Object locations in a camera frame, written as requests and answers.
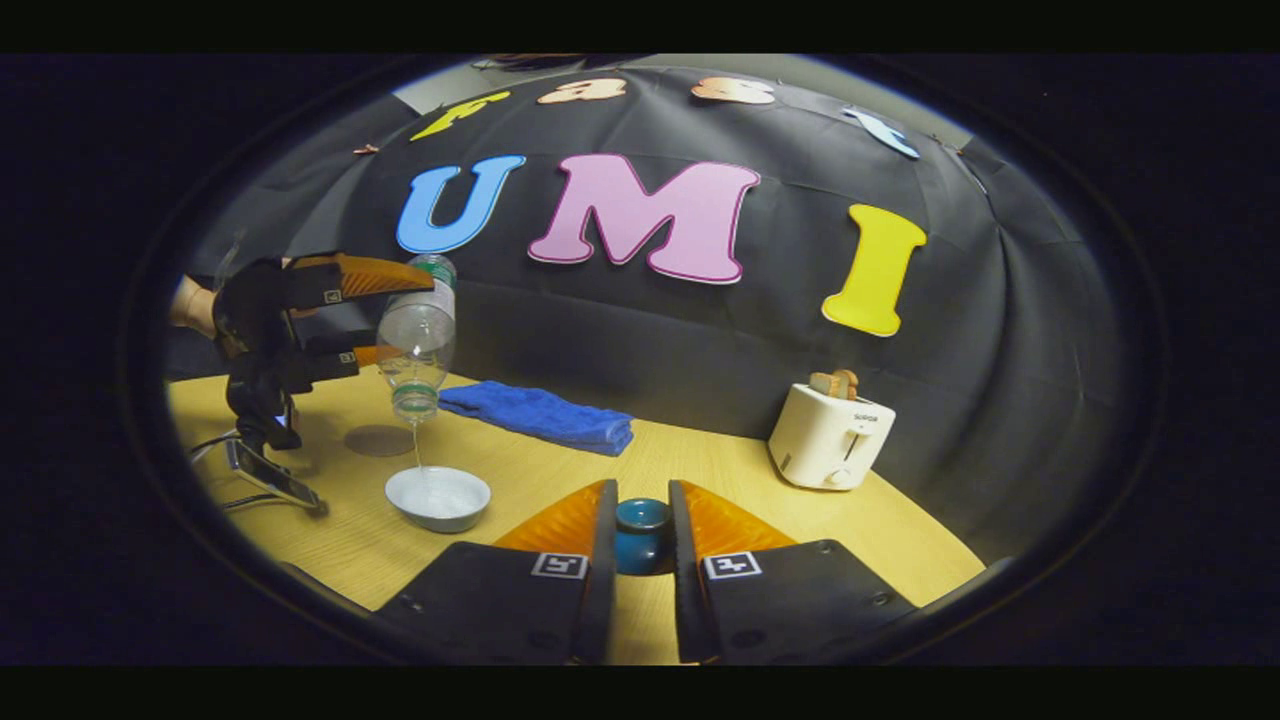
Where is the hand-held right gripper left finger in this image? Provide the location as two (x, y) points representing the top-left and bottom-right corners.
(375, 478), (619, 666)

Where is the round brown coaster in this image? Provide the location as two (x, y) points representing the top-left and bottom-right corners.
(344, 424), (417, 459)

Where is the blue folded towel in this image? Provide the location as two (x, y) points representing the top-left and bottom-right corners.
(438, 380), (636, 458)

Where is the blue teacup lid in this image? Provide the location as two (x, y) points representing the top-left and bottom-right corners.
(614, 497), (673, 576)

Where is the black backdrop cloth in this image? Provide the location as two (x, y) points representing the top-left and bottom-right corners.
(190, 62), (1121, 561)

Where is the clear plastic water bottle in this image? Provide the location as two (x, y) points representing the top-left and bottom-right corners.
(376, 253), (459, 424)

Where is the white teacup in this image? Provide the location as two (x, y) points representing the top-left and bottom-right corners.
(385, 466), (493, 534)

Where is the white toaster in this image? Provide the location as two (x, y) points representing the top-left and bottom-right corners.
(768, 383), (897, 492)

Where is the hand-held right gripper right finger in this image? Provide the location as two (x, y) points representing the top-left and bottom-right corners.
(668, 478), (916, 666)

